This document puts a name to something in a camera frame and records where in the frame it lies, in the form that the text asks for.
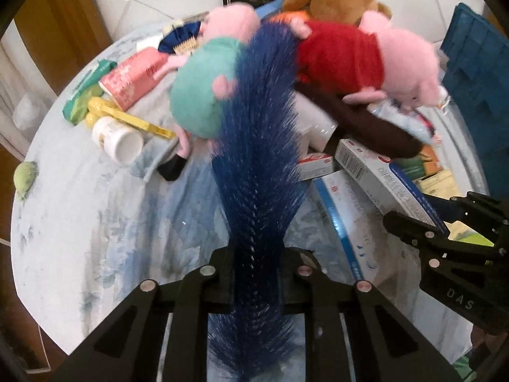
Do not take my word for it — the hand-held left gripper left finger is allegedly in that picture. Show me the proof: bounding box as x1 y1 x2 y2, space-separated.
52 246 234 382

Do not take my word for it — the white plastic jar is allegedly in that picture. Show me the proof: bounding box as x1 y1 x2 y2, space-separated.
91 117 144 165

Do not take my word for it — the small green ball toy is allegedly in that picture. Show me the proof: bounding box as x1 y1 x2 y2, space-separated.
14 161 39 200

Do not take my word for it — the pig plush teal shirt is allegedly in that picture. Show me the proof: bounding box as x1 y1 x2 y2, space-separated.
155 3 261 181

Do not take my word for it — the blue bristle duster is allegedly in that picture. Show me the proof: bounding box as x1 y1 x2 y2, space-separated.
209 22 309 382

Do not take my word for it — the pale yellow packet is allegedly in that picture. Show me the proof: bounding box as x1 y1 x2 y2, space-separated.
414 169 458 197

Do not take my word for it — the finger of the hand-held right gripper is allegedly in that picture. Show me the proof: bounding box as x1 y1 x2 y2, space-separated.
383 210 506 272
449 191 509 244

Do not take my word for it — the blue plastic crate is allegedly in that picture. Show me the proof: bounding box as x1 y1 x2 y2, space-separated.
439 2 509 192

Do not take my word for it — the large white blue carton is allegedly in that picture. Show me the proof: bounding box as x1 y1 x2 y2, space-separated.
312 169 422 285

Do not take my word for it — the pig plush red dress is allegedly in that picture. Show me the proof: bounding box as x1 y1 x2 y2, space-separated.
290 10 452 110

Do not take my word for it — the clear wrapped colourful packet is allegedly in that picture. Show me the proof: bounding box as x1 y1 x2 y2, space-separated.
368 99 444 146

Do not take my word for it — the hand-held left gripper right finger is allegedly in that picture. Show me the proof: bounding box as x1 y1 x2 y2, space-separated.
282 248 458 382

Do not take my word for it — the white crumpled tissue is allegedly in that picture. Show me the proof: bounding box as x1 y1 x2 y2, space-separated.
137 34 168 52

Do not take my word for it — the pink tissue pack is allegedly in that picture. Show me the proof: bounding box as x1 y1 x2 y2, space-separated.
99 46 170 111

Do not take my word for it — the red white ointment box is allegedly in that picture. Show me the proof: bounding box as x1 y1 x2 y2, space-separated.
296 152 335 181

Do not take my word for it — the orange cloth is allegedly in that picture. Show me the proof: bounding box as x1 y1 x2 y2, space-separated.
266 10 313 25

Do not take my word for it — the white plastic bag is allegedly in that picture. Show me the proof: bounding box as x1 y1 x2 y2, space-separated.
12 95 45 129

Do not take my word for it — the orange green packet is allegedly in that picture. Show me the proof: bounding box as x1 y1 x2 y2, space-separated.
398 145 442 180

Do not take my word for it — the green wet wipes pack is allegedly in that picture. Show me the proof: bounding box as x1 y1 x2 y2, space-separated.
62 60 118 126

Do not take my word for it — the yellow toy hammer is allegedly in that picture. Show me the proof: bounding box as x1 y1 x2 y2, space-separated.
84 96 176 139

